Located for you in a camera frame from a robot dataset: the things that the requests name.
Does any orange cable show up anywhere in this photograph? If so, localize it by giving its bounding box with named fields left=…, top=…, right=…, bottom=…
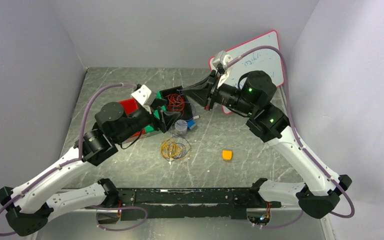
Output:
left=166, top=94, right=186, bottom=115
left=165, top=93, right=186, bottom=114
left=165, top=94, right=187, bottom=115

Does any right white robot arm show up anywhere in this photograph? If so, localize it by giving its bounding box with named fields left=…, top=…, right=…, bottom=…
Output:
left=182, top=70, right=352, bottom=219

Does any red plastic bin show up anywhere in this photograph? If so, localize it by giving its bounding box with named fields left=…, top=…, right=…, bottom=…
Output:
left=118, top=98, right=145, bottom=137

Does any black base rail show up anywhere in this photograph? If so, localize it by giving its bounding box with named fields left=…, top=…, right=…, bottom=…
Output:
left=99, top=187, right=282, bottom=221

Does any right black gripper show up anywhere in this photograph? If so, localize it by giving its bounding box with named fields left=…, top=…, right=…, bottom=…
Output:
left=182, top=69, right=257, bottom=116

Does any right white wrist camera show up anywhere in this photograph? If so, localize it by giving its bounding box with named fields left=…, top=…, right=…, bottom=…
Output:
left=210, top=50, right=238, bottom=89

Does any white board with red frame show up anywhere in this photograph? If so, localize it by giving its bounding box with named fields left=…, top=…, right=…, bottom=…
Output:
left=208, top=30, right=285, bottom=116

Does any clear round container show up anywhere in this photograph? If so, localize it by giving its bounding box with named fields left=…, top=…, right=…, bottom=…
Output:
left=174, top=119, right=188, bottom=135

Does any green plastic bin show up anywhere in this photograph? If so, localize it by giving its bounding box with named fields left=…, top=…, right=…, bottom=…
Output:
left=143, top=91, right=163, bottom=134

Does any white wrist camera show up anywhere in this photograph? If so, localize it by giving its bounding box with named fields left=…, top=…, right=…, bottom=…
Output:
left=210, top=50, right=238, bottom=89
left=131, top=84, right=157, bottom=114

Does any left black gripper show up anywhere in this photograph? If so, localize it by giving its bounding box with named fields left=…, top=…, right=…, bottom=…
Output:
left=115, top=97, right=181, bottom=144

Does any orange yellow block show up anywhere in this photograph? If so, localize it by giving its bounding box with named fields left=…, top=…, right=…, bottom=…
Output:
left=221, top=149, right=233, bottom=161

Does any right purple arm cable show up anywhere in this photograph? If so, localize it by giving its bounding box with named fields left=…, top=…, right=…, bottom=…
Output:
left=223, top=45, right=356, bottom=230

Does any blue eraser block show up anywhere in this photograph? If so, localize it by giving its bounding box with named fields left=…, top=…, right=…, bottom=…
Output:
left=186, top=119, right=196, bottom=130

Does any black plastic bin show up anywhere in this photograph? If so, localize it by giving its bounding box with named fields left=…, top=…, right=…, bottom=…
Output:
left=160, top=86, right=194, bottom=121

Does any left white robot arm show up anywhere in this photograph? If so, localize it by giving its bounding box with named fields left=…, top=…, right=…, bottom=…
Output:
left=0, top=98, right=181, bottom=237

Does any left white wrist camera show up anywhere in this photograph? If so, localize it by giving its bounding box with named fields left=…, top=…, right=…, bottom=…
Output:
left=131, top=84, right=157, bottom=114

